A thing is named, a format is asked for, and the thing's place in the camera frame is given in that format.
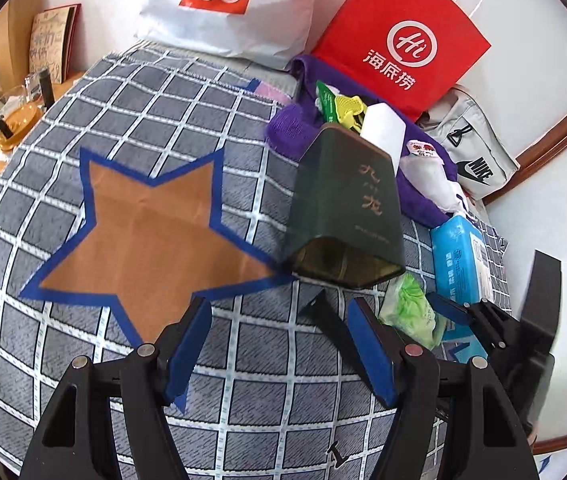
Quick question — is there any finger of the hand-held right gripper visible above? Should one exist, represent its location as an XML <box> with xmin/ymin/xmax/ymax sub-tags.
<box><xmin>427</xmin><ymin>291</ymin><xmax>520</xmax><ymax>356</ymax></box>

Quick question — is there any light green tissue pack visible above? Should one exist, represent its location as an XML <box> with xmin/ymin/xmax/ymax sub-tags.
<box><xmin>378</xmin><ymin>272</ymin><xmax>447</xmax><ymax>352</ymax></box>

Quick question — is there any wooden door frame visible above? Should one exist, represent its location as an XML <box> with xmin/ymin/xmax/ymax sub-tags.
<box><xmin>483</xmin><ymin>97</ymin><xmax>567</xmax><ymax>206</ymax></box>

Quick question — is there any green snack packet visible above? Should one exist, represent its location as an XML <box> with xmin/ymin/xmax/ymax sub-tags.
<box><xmin>315</xmin><ymin>80</ymin><xmax>344</xmax><ymax>126</ymax></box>

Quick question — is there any blue wet wipes pack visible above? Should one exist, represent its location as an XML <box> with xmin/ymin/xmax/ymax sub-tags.
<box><xmin>431</xmin><ymin>215</ymin><xmax>494</xmax><ymax>361</ymax></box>

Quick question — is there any white foam block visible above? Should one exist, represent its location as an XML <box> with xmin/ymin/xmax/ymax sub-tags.
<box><xmin>360</xmin><ymin>102</ymin><xmax>407</xmax><ymax>161</ymax></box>

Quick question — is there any white plastic shopping bag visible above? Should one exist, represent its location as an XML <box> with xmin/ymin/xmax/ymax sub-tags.
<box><xmin>135</xmin><ymin>0</ymin><xmax>317</xmax><ymax>71</ymax></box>

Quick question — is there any white red-printed plastic packet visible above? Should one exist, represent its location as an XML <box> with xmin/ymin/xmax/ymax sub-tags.
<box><xmin>398</xmin><ymin>139</ymin><xmax>469</xmax><ymax>216</ymax></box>

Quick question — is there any red paper bag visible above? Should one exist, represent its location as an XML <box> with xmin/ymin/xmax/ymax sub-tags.
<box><xmin>311</xmin><ymin>0</ymin><xmax>491</xmax><ymax>123</ymax></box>

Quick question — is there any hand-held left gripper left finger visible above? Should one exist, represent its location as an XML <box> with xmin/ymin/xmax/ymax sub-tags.
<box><xmin>18</xmin><ymin>296</ymin><xmax>213</xmax><ymax>480</ymax></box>

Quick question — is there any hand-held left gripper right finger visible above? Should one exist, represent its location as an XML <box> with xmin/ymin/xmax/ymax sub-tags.
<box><xmin>347</xmin><ymin>297</ymin><xmax>537</xmax><ymax>480</ymax></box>

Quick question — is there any glass teapot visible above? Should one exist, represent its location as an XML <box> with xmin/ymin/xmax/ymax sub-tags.
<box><xmin>0</xmin><ymin>85</ymin><xmax>44</xmax><ymax>153</ymax></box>

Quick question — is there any black strap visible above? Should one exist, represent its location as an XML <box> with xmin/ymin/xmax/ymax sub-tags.
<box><xmin>298</xmin><ymin>290</ymin><xmax>364</xmax><ymax>361</ymax></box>

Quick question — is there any dark green tin box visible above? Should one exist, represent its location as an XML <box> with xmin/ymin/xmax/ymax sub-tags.
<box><xmin>281</xmin><ymin>122</ymin><xmax>407</xmax><ymax>291</ymax></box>

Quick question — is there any purple towel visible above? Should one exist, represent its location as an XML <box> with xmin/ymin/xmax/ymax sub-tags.
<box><xmin>265</xmin><ymin>55</ymin><xmax>459</xmax><ymax>228</ymax></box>

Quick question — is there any pink cloth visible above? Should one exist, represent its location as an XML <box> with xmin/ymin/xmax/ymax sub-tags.
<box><xmin>255</xmin><ymin>82</ymin><xmax>287</xmax><ymax>106</ymax></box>

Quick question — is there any grey sports bag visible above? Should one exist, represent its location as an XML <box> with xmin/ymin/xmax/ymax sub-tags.
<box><xmin>416</xmin><ymin>85</ymin><xmax>521</xmax><ymax>202</ymax></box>

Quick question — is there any checked bedsheet with star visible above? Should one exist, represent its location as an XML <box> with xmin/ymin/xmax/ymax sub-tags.
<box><xmin>0</xmin><ymin>42</ymin><xmax>514</xmax><ymax>480</ymax></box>

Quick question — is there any black bottle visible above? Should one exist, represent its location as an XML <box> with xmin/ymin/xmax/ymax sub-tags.
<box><xmin>38</xmin><ymin>71</ymin><xmax>55</xmax><ymax>107</ymax></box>

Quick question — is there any brown book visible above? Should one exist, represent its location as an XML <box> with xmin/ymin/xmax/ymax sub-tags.
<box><xmin>28</xmin><ymin>3</ymin><xmax>83</xmax><ymax>86</ymax></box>

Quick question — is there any yellow black packet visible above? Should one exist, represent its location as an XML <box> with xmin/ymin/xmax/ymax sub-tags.
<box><xmin>331</xmin><ymin>95</ymin><xmax>370</xmax><ymax>133</ymax></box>

